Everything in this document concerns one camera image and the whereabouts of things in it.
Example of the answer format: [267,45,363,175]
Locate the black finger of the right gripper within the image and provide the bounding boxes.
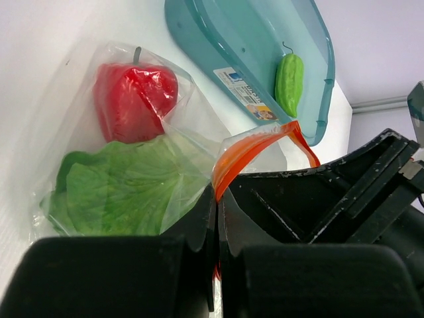
[229,129,423,244]

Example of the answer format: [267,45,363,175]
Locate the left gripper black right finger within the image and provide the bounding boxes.
[218,191,423,317]

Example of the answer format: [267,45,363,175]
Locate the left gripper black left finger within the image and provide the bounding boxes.
[1,186,216,317]

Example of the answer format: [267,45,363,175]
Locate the pale green fake cabbage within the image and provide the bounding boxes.
[40,135,215,236]

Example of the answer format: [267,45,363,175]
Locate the clear zip bag orange seal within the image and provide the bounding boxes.
[28,43,319,237]

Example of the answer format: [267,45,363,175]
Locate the green fake vegetable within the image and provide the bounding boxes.
[274,42,304,118]

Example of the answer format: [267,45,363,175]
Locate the red fake food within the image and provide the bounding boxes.
[93,47,178,144]

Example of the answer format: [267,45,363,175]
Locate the teal plastic bin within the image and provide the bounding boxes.
[164,1,335,146]

